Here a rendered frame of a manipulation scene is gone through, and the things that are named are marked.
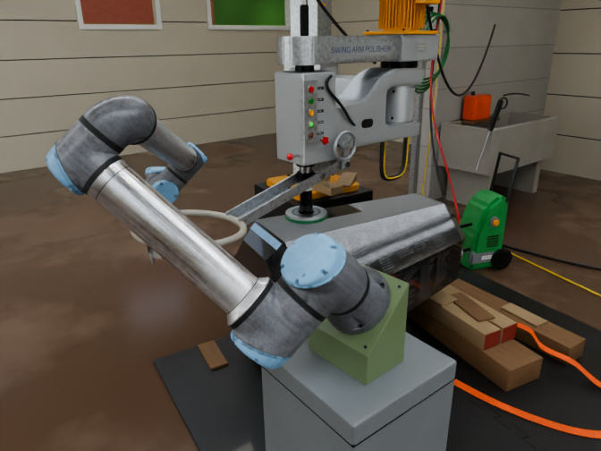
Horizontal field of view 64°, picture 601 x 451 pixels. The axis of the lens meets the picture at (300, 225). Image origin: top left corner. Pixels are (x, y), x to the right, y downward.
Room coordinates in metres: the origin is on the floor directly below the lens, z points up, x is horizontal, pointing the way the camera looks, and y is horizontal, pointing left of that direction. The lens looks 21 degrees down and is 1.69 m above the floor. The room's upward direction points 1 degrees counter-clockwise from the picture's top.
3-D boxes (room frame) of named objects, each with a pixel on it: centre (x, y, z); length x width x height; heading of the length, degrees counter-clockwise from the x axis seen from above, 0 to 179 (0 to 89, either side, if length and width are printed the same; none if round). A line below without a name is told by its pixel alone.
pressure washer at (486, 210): (3.51, -1.43, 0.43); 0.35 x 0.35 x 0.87; 16
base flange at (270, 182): (3.21, -0.08, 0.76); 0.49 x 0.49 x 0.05; 31
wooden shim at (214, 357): (2.30, 0.51, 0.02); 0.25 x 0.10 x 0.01; 28
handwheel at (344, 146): (2.33, -0.20, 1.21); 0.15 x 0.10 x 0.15; 128
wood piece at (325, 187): (2.97, -0.17, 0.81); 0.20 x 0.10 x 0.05; 39
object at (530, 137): (5.26, -2.20, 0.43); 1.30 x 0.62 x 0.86; 127
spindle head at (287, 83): (2.40, -0.09, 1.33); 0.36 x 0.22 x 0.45; 128
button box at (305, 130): (2.22, -0.05, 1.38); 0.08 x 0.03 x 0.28; 128
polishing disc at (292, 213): (2.35, -0.03, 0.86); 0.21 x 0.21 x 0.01
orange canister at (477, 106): (5.35, -1.97, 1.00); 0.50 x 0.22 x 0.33; 127
